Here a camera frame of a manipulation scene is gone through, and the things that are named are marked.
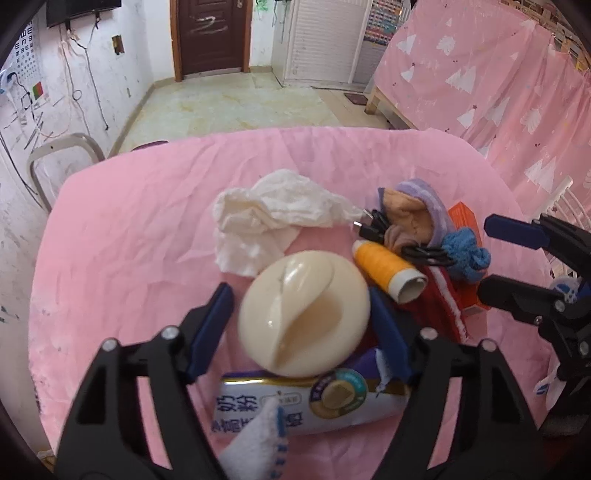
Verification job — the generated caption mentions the grey metal chair frame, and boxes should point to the grey metal chair frame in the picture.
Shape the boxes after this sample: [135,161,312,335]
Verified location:
[27,133,106,214]

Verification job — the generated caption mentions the blue knitted sock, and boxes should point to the blue knitted sock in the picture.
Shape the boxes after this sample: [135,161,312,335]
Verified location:
[441,227,491,284]

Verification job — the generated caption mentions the orange cardboard box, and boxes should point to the orange cardboard box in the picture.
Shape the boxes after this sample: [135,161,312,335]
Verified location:
[445,202,491,317]

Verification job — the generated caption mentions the purple knitted sock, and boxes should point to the purple knitted sock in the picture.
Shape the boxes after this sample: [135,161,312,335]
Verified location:
[378,178,456,247]

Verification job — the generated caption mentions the pink bed sheet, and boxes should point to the pink bed sheet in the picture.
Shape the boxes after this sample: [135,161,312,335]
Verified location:
[29,127,552,479]

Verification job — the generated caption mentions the eye chart poster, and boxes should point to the eye chart poster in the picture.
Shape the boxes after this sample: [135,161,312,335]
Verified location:
[1,18,44,103]

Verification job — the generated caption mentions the orange thread spool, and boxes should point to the orange thread spool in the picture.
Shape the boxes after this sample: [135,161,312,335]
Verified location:
[352,240,428,305]

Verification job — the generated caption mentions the cream round hair brush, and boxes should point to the cream round hair brush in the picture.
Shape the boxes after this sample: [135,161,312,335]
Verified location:
[238,251,370,378]

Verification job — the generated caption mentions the pink patterned hanging sheet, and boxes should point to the pink patterned hanging sheet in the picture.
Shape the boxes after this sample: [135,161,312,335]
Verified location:
[374,1,590,214]

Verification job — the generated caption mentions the left white gloved hand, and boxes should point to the left white gloved hand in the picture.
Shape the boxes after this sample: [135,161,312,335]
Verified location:
[218,401,288,480]

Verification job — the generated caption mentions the purple white step stool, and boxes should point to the purple white step stool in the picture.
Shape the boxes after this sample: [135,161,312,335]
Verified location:
[130,139,169,152]

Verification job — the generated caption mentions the red striped sock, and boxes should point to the red striped sock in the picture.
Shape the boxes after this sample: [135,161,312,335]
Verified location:
[403,266,469,343]

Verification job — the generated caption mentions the wall mounted black television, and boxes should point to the wall mounted black television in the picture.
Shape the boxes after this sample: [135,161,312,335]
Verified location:
[46,0,122,28]

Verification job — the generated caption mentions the black usb cable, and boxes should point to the black usb cable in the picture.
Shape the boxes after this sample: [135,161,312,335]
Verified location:
[352,208,459,268]

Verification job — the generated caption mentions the milk powder packet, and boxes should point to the milk powder packet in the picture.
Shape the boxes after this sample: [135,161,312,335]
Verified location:
[211,348,410,435]

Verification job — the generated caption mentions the white tissue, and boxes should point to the white tissue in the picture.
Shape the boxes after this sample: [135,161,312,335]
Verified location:
[212,169,363,278]

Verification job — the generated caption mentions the dark brown door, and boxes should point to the dark brown door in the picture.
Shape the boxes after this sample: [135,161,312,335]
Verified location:
[169,0,253,82]

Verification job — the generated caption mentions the white louvered wardrobe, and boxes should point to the white louvered wardrobe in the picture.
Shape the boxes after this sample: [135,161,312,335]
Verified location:
[271,0,413,91]

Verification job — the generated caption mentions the colourful wall chart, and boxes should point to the colourful wall chart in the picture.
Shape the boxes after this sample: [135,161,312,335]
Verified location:
[363,0,404,46]

